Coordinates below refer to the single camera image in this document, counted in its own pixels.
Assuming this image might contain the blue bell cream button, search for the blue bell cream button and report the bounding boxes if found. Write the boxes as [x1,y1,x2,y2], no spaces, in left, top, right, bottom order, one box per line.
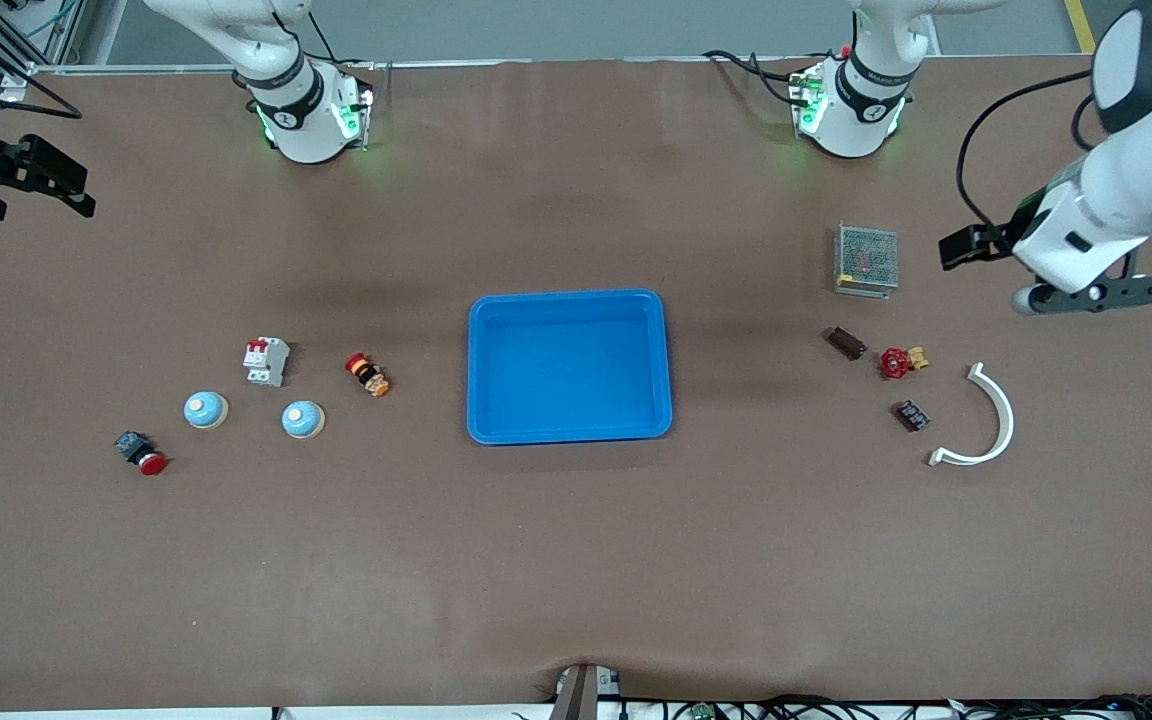
[281,399,326,440]
[183,389,230,431]

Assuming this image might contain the blue plastic tray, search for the blue plastic tray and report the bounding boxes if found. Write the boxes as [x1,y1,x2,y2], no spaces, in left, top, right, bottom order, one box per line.
[466,288,674,446]

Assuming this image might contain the metal mesh power supply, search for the metal mesh power supply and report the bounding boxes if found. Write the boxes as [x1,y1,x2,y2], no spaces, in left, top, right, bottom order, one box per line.
[833,222,900,299]

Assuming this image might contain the brass valve red handwheel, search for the brass valve red handwheel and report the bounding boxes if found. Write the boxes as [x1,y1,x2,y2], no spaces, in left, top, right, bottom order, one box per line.
[878,345,930,381]

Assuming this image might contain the white curved pipe clamp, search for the white curved pipe clamp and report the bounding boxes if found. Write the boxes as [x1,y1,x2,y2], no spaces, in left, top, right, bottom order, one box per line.
[927,362,1016,468]

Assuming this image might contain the red push button dark body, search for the red push button dark body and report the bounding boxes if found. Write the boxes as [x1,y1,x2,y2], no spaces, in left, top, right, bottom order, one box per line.
[114,430,171,477]

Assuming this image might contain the brown table mat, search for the brown table mat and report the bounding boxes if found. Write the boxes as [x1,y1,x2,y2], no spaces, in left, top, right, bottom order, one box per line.
[0,55,1152,713]

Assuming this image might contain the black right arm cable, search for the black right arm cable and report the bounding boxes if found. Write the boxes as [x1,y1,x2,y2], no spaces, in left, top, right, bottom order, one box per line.
[0,0,377,121]

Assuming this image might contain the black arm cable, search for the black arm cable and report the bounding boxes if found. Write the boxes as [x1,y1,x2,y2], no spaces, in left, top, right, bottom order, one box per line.
[0,0,377,121]
[956,68,1097,231]

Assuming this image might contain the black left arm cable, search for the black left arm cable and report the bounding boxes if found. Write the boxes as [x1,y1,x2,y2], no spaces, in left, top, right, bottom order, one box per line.
[956,68,1097,231]

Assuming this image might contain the aluminium frame structure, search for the aluminium frame structure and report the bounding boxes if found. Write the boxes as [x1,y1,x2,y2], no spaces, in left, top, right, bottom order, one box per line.
[0,0,87,106]

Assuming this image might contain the white circuit breaker red switch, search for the white circuit breaker red switch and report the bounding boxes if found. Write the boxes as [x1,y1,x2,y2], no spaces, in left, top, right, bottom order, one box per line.
[242,336,291,388]

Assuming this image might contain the black arm base cables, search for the black arm base cables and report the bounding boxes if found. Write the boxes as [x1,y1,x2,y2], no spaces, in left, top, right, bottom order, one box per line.
[704,48,817,106]

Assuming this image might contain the red orange emergency stop switch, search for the red orange emergency stop switch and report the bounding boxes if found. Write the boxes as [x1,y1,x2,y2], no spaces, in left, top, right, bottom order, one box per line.
[344,352,391,398]

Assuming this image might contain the black cable bundle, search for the black cable bundle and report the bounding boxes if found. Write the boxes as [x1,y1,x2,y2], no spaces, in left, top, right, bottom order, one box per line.
[626,694,1152,720]

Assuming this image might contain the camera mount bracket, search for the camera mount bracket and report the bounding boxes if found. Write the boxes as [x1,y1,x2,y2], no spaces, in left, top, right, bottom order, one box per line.
[548,662,625,720]

